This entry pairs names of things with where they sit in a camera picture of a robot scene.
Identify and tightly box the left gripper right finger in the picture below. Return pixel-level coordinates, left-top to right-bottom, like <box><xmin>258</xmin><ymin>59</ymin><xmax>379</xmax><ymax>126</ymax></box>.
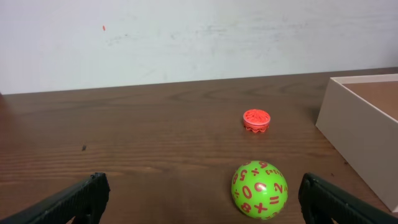
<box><xmin>298</xmin><ymin>173</ymin><xmax>397</xmax><ymax>224</ymax></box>

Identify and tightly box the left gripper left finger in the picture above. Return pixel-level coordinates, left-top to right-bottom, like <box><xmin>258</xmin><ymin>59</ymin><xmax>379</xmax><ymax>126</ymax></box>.
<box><xmin>1</xmin><ymin>172</ymin><xmax>110</xmax><ymax>224</ymax></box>

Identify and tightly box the green number ball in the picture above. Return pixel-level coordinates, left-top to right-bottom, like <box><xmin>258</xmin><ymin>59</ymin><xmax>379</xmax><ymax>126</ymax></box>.
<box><xmin>231</xmin><ymin>161</ymin><xmax>289</xmax><ymax>220</ymax></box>

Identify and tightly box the white cardboard box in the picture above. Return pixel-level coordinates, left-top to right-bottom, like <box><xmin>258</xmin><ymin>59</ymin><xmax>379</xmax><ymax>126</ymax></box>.
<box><xmin>316</xmin><ymin>74</ymin><xmax>397</xmax><ymax>212</ymax></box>

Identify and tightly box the orange round gear toy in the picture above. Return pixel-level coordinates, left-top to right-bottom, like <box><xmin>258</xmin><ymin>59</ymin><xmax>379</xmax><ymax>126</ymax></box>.
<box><xmin>243</xmin><ymin>109</ymin><xmax>271</xmax><ymax>133</ymax></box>

